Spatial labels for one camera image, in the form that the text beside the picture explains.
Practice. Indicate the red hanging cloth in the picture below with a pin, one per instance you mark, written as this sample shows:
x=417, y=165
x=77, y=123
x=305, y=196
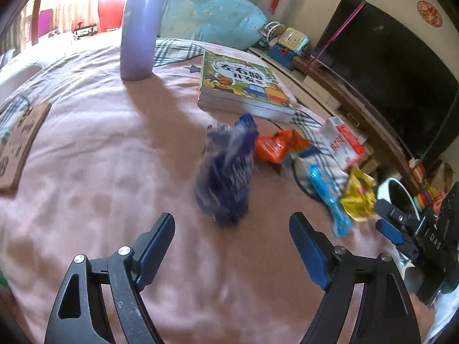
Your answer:
x=110, y=14

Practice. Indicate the brown wooden board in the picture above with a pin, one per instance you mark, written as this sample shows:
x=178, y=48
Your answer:
x=21, y=143

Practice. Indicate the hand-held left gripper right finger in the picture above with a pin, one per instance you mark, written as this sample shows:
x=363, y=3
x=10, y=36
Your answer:
x=308, y=251

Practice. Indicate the white ball cage toy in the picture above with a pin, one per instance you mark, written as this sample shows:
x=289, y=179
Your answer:
x=271, y=33

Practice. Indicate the black flat television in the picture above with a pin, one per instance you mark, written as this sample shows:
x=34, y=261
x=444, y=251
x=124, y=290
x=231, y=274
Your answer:
x=394, y=79

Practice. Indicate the orange snack packet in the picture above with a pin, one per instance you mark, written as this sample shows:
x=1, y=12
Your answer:
x=276, y=147

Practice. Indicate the yellow snack packet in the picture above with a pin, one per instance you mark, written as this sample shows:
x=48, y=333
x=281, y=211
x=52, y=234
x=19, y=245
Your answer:
x=358, y=197

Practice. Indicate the red and white carton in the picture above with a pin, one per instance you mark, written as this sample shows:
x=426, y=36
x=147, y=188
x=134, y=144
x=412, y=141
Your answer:
x=340, y=143

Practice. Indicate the blue snack wrapper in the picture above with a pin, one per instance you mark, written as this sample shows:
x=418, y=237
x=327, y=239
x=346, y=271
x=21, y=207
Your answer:
x=226, y=175

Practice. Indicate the pink bedspread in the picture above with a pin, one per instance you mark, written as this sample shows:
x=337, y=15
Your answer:
x=107, y=172

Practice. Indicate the round red wall sticker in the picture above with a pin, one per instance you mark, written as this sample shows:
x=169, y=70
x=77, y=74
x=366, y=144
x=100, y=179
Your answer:
x=429, y=13

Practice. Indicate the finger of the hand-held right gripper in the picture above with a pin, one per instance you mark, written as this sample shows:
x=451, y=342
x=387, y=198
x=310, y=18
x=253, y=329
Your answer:
x=391, y=233
x=394, y=215

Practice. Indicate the purple thermos bottle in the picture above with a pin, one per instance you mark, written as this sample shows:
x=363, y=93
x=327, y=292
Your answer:
x=138, y=36

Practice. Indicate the blue toy vehicle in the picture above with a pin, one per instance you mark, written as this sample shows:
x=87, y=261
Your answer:
x=283, y=56

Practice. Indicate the pink stick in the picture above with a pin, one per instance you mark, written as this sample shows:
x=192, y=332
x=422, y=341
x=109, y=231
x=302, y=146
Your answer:
x=339, y=30

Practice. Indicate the light blue snack packet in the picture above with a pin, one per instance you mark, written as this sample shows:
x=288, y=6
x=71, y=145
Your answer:
x=328, y=197

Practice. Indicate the green children's book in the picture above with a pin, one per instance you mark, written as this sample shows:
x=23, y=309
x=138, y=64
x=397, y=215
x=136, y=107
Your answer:
x=236, y=82

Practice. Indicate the light blue bean bag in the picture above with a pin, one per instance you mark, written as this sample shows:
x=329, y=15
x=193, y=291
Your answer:
x=211, y=14

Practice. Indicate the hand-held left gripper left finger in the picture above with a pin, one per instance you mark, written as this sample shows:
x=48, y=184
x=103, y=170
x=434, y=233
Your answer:
x=157, y=247

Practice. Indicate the white rimmed waste bin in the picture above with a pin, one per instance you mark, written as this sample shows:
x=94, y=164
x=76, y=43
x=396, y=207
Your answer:
x=389, y=191

